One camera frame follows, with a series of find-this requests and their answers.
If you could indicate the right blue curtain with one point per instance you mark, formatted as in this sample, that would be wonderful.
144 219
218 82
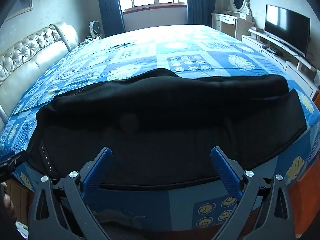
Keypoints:
199 12

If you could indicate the left blue curtain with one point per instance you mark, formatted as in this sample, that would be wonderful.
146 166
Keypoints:
111 17

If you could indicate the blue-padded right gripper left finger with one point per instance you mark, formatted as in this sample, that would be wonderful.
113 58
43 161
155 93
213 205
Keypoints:
60 208

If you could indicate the white tv stand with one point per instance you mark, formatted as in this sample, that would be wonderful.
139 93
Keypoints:
284 58

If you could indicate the blue patterned bed sheet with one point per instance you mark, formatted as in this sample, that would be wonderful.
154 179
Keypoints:
189 51

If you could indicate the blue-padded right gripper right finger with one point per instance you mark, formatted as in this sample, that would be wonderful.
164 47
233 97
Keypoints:
275 217

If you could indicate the black pants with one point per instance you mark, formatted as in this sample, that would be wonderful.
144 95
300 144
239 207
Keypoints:
161 127

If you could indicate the small white desk fan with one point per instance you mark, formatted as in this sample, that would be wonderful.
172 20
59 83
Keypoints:
94 29

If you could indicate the person's hand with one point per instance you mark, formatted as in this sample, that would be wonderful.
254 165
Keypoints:
7 206

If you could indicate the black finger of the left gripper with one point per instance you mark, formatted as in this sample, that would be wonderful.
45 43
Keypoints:
10 161

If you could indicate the white vanity dressing table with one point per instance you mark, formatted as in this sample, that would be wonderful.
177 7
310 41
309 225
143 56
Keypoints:
233 25

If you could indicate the black flat screen television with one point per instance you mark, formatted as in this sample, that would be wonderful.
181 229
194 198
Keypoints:
290 27

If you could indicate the blue curtain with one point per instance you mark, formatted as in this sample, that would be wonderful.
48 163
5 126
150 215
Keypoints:
199 12
111 17

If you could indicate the framed wedding photo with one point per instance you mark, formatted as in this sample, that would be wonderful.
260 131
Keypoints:
20 7

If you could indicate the cream tufted leather headboard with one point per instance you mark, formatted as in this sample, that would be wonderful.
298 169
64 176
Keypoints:
24 62

